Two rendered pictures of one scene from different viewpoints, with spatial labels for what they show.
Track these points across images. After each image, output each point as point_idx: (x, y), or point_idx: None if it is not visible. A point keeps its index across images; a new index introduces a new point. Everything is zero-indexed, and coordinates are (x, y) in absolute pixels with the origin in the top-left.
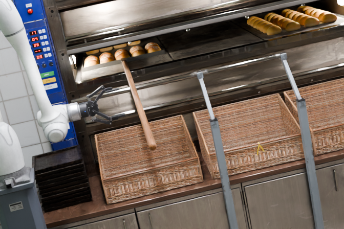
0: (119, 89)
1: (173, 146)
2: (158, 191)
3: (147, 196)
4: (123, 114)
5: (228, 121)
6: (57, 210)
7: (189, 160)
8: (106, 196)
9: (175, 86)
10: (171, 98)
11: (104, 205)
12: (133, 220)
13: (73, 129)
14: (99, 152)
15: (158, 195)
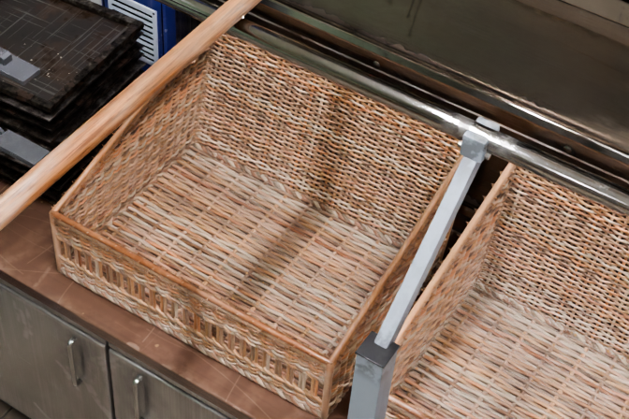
0: (22, 84)
1: (404, 200)
2: (192, 343)
3: (160, 332)
4: (36, 155)
5: (609, 256)
6: None
7: (301, 352)
8: (57, 253)
9: (506, 40)
10: (470, 69)
11: (54, 264)
12: (99, 357)
13: None
14: (177, 84)
15: (178, 359)
